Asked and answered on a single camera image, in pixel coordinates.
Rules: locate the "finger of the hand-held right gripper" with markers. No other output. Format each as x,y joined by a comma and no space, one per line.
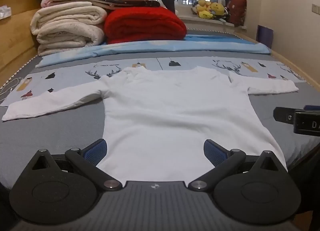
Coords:
282,115
312,107

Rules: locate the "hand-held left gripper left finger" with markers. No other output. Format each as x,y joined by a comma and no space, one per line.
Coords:
96,153

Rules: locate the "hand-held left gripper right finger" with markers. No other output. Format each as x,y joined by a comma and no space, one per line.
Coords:
213,153

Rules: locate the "white long-sleeve shirt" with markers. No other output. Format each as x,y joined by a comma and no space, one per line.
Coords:
162,121

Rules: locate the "deer printed bed sheet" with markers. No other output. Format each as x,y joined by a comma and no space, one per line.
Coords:
75,77

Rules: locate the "striped plush toy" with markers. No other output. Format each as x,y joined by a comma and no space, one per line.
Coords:
226,15

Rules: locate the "light blue sheet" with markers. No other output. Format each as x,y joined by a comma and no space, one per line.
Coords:
150,47

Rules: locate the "window sill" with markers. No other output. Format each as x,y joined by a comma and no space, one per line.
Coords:
207,23

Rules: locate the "yellow and blue plush toy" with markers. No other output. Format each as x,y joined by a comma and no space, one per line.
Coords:
218,8

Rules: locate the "yellow duck plush toy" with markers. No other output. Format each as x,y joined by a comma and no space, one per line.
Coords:
203,8

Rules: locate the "red folded blanket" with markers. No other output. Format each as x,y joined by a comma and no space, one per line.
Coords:
145,25

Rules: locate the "dark patterned folded cloth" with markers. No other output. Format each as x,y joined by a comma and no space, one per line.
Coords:
120,2

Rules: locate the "tissue pack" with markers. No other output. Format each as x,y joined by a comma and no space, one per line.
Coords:
4,12

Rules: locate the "wall socket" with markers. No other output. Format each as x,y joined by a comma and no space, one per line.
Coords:
315,8

